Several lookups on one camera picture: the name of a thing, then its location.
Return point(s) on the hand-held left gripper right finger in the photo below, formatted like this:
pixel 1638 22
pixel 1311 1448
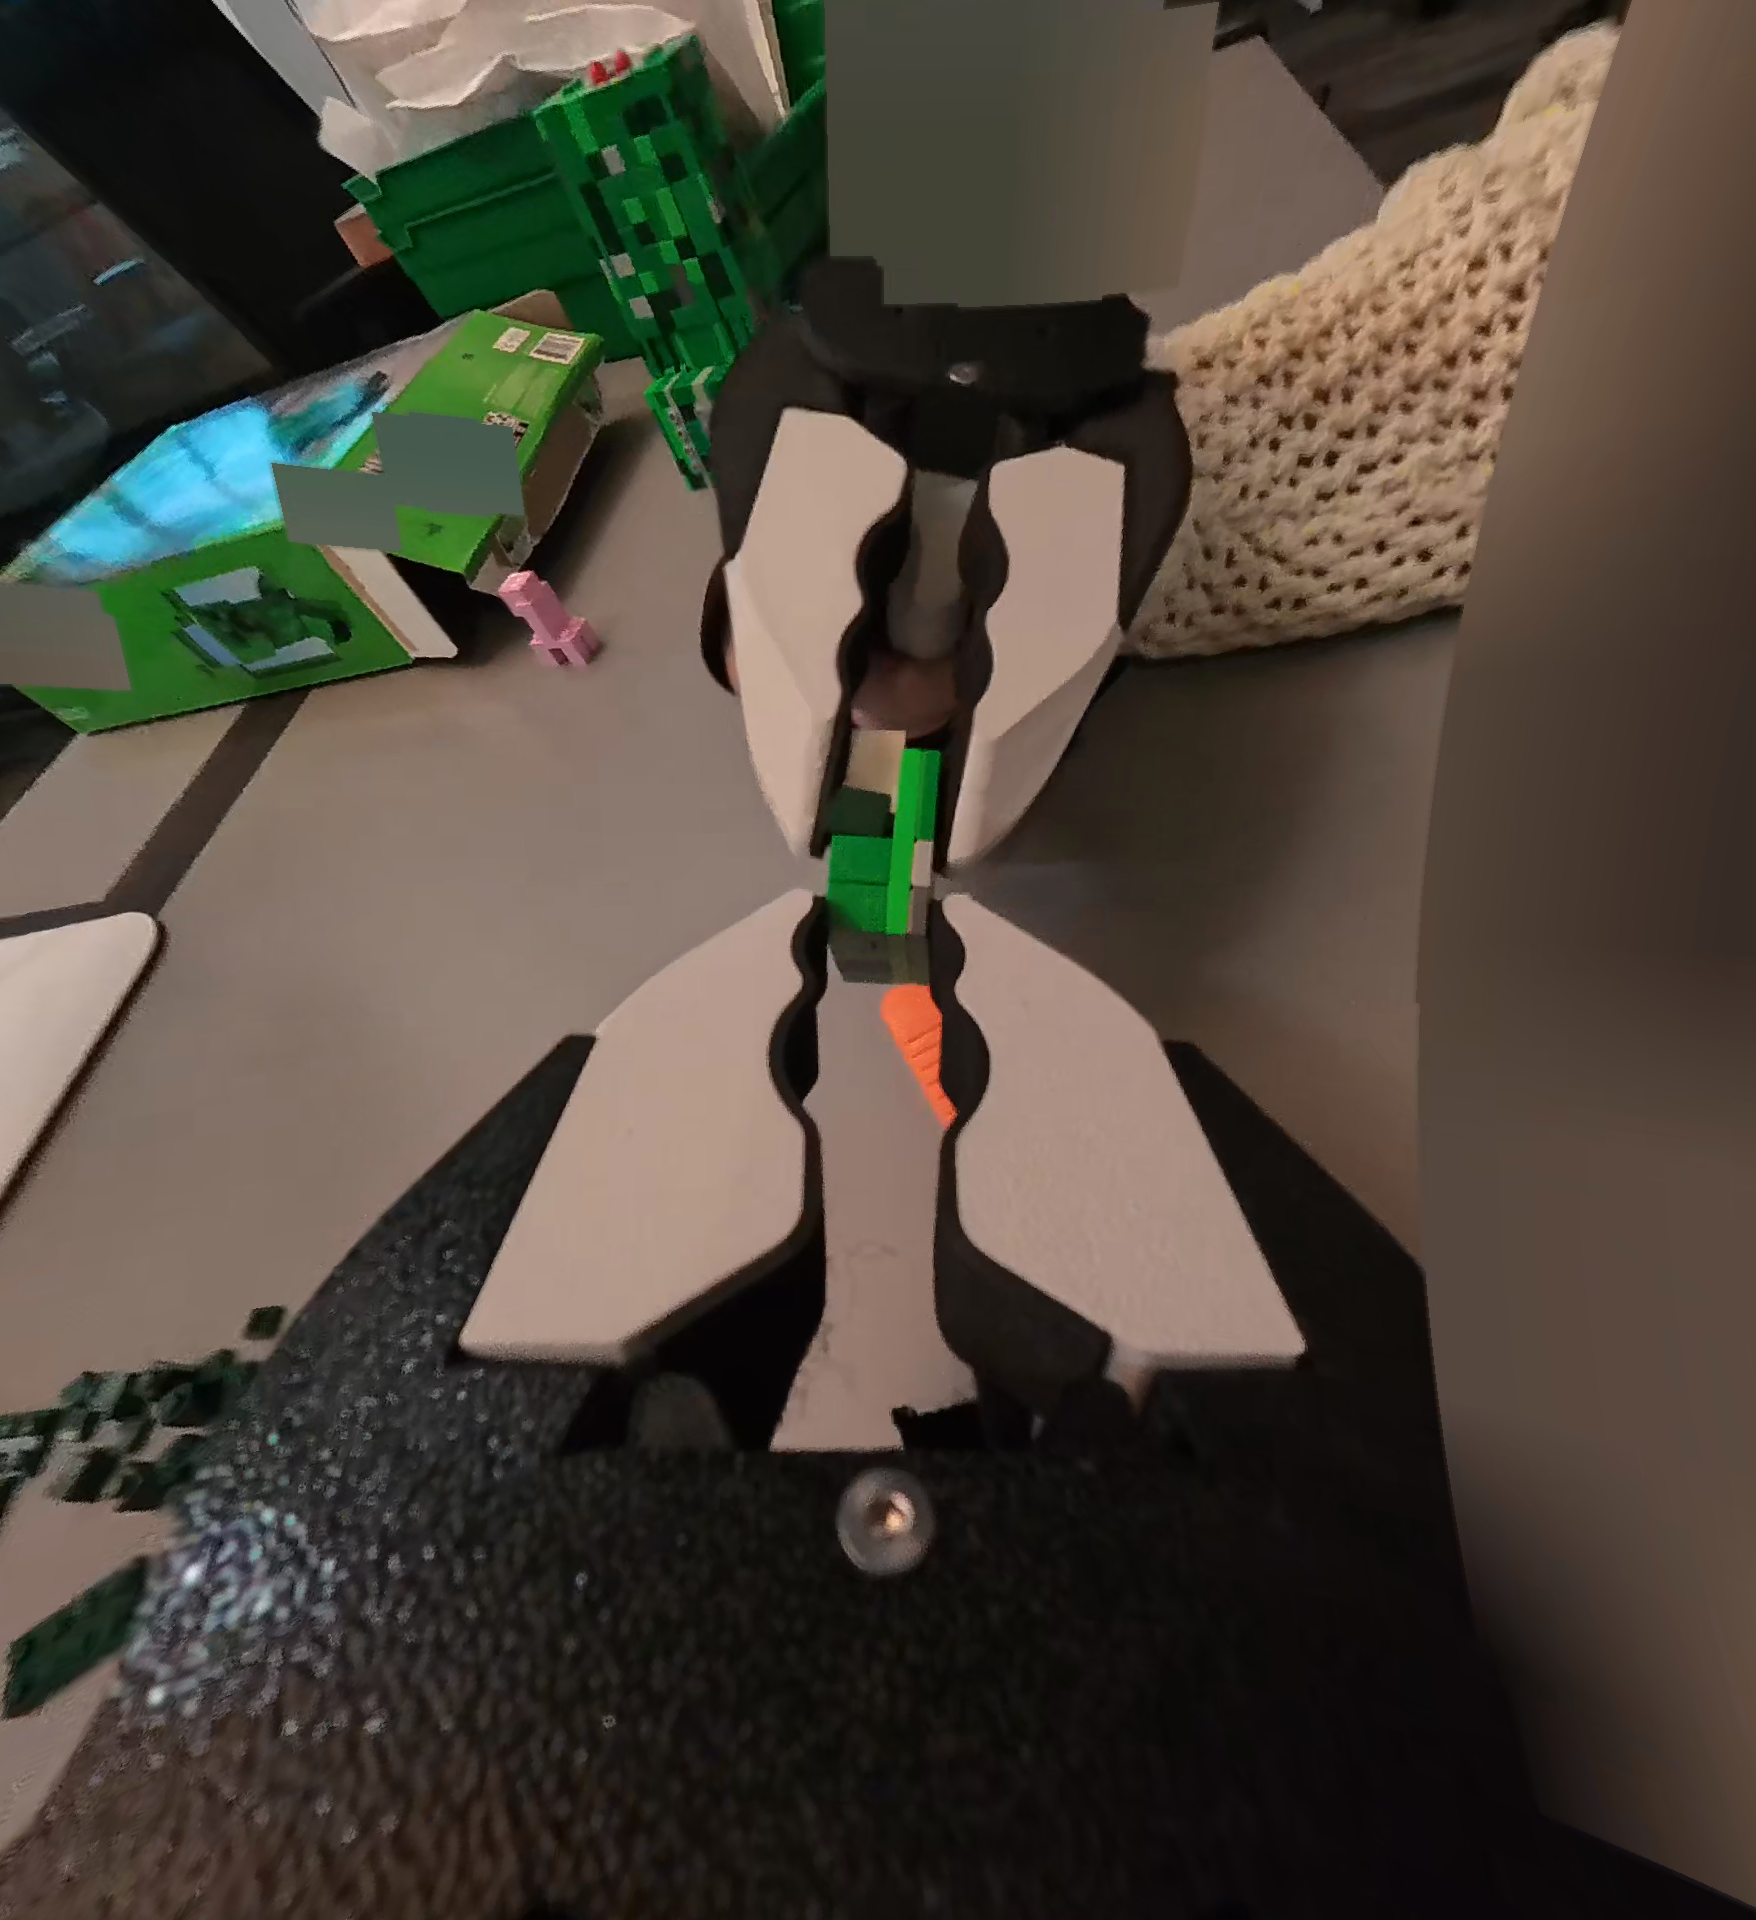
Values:
pixel 1118 1201

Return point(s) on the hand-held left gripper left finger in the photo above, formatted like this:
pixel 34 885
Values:
pixel 655 1183

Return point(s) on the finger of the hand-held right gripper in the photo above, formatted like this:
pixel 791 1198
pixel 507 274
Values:
pixel 1060 599
pixel 796 599

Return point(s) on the green and white lego assembly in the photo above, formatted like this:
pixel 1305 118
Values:
pixel 871 885

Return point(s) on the pile of dark green lego pieces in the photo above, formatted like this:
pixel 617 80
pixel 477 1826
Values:
pixel 114 1402

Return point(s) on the person's right forearm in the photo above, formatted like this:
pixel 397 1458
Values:
pixel 1343 450

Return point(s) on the pink lego pig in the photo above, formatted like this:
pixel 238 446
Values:
pixel 550 607

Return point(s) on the green lego creeper figure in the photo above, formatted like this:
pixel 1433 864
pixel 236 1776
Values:
pixel 655 196

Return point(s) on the green cardboard lego box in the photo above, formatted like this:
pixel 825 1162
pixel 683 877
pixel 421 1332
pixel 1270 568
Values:
pixel 264 682

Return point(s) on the person's right hand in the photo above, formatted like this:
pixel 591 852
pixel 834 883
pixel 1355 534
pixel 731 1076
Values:
pixel 908 692

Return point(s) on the crumpled white paper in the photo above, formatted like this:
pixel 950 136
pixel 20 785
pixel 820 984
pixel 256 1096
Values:
pixel 489 52

